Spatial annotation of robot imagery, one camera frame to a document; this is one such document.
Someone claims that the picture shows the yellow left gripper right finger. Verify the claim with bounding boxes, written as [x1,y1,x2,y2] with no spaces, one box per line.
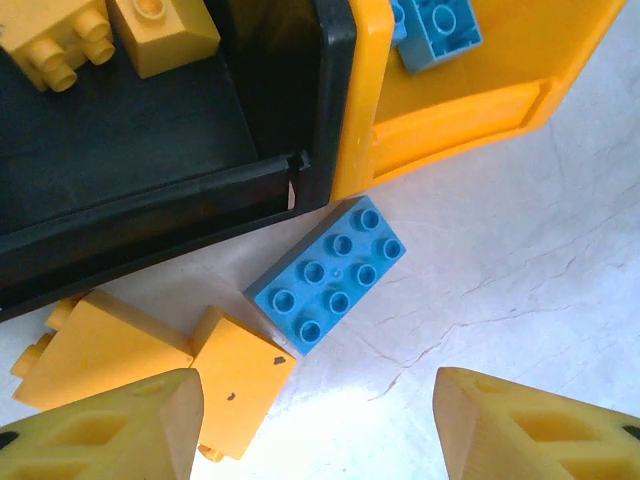
[432,367,640,480]

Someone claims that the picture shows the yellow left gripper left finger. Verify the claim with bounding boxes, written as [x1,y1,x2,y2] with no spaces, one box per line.
[0,368,205,480]

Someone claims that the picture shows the yellow lego brick black specks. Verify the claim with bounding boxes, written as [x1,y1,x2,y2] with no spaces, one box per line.
[189,305,299,462]

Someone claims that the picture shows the blue two-by-four lego brick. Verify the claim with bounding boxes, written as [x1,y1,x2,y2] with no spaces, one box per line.
[243,194,407,357]

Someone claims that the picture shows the black plastic bin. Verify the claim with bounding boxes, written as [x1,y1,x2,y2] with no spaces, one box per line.
[0,0,359,324]

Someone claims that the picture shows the yellow plastic bin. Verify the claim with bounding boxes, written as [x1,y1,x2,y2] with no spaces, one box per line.
[329,0,629,202]

